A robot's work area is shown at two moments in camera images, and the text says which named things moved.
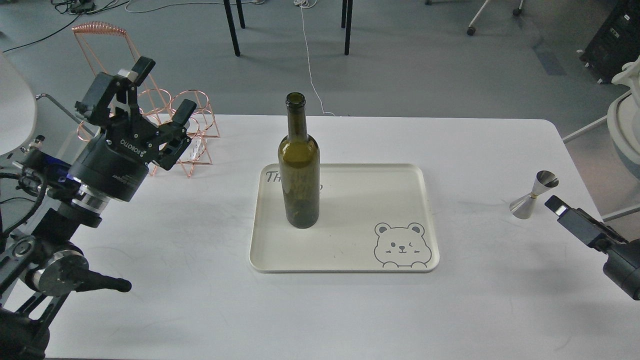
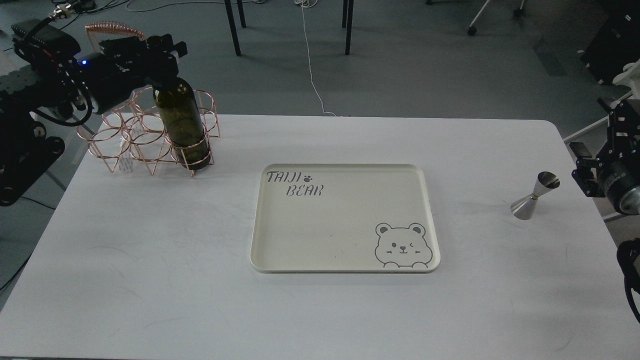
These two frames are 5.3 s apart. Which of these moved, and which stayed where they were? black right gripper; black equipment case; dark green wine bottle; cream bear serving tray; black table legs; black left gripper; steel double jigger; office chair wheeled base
Moved: black left gripper; dark green wine bottle; black right gripper
Stayed: office chair wheeled base; cream bear serving tray; black table legs; black equipment case; steel double jigger
